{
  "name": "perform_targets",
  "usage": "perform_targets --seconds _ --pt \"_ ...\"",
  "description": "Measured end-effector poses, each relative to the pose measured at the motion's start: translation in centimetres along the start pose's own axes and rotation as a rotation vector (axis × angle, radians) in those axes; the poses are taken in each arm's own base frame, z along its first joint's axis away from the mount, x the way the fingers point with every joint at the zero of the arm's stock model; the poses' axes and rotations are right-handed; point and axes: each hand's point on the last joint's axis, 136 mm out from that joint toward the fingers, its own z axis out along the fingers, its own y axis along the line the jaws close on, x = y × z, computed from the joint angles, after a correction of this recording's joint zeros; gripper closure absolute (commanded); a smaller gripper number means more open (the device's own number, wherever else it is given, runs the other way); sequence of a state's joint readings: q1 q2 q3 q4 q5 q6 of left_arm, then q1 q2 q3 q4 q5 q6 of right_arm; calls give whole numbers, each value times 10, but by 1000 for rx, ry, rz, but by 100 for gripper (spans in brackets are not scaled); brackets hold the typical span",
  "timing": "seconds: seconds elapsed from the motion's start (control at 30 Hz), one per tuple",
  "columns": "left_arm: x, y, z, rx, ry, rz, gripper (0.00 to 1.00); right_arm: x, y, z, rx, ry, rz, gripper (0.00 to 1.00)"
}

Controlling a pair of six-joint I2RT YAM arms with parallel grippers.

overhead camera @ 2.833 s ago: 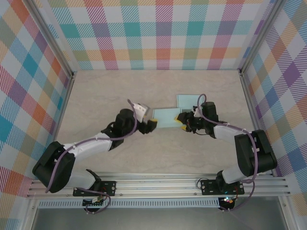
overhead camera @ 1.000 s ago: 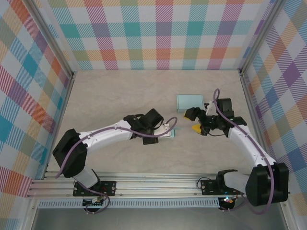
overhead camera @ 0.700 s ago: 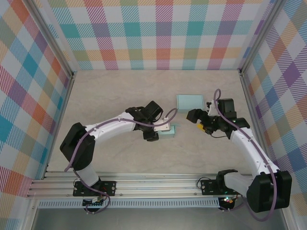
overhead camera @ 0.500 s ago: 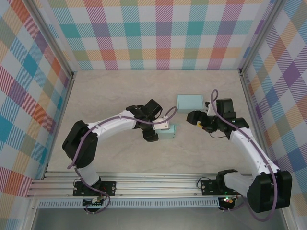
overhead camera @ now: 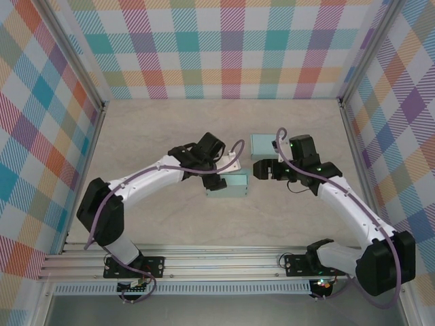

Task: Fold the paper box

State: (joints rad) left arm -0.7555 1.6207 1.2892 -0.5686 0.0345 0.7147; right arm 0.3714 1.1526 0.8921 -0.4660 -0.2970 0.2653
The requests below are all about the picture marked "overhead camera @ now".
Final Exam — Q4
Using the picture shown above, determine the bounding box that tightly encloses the light blue paper box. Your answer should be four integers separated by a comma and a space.
205, 172, 251, 199
250, 134, 280, 161

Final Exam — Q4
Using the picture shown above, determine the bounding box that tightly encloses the grey metal panel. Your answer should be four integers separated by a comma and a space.
43, 292, 408, 326

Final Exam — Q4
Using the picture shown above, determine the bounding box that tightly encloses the small circuit board with lights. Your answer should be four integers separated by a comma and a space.
311, 278, 334, 291

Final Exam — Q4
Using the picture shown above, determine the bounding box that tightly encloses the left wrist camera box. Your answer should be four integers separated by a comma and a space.
216, 151, 243, 177

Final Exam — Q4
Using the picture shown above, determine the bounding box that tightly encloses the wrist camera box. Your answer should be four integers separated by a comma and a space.
216, 151, 243, 177
271, 137, 287, 163

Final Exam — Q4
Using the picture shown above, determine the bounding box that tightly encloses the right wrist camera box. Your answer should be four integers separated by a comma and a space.
271, 137, 287, 163

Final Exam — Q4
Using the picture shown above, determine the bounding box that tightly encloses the aluminium side rail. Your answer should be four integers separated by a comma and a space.
338, 98, 398, 252
59, 101, 108, 255

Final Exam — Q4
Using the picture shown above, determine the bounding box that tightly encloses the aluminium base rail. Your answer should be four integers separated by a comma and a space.
37, 246, 413, 281

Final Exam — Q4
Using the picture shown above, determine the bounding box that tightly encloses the white slotted cable duct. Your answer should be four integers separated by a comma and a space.
53, 280, 313, 296

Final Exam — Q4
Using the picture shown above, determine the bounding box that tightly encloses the aluminium frame post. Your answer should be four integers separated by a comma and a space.
33, 0, 108, 113
337, 0, 411, 106

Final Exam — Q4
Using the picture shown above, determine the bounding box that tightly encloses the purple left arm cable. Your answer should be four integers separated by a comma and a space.
83, 139, 246, 304

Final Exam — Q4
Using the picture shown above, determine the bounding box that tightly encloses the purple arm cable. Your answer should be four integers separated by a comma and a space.
83, 139, 246, 304
275, 127, 402, 310

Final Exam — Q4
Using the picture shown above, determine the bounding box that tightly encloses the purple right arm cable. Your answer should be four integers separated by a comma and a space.
275, 127, 402, 310

